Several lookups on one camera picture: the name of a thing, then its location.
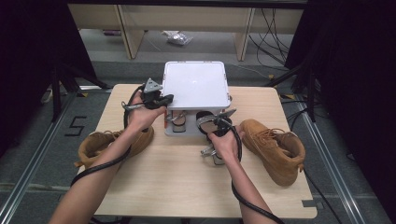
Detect person's right hand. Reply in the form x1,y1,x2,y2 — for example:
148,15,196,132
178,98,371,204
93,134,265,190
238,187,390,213
206,125,239,164

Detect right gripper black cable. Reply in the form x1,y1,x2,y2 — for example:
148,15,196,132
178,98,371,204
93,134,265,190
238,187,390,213
230,125,285,224

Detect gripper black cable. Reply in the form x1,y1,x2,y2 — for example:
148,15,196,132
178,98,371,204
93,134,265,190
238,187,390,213
70,84,148,188
230,125,285,224

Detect black sandal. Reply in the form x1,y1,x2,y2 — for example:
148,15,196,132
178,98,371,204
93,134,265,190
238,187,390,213
195,110,233,166

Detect clear plastic bag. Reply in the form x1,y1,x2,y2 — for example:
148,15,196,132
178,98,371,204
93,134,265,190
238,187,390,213
162,30,194,47

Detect black floor cables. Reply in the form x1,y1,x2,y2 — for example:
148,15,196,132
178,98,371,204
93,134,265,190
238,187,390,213
248,8,295,66

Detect tan suede boot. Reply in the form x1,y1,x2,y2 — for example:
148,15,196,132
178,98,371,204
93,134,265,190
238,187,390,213
238,119,306,188
74,125,155,171

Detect thin black floor cable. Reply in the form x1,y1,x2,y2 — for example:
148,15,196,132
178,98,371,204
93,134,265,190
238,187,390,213
303,169,344,224

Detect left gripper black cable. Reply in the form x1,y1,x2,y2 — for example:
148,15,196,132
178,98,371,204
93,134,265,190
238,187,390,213
70,84,148,188

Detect silver strap sandal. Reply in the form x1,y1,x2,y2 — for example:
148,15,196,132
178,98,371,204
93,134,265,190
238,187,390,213
166,110,188,133

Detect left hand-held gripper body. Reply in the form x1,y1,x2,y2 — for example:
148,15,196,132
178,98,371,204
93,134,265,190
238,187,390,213
140,77,166,110

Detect white two-tier shoe rack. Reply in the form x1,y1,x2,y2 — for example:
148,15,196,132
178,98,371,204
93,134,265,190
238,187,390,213
159,61,232,138

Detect black curtain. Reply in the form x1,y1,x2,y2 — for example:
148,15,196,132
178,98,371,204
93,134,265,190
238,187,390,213
0,0,97,157
284,0,396,216

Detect aluminium floor rail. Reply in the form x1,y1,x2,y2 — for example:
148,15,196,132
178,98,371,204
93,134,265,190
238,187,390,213
0,91,78,223
293,99,368,224

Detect beige desk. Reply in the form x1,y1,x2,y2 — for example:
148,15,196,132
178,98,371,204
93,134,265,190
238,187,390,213
68,3,304,62

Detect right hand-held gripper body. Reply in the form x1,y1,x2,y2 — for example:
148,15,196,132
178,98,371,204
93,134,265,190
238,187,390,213
213,108,237,138

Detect black metal stand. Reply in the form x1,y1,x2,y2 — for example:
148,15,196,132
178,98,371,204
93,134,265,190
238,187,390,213
50,62,111,122
264,63,317,124

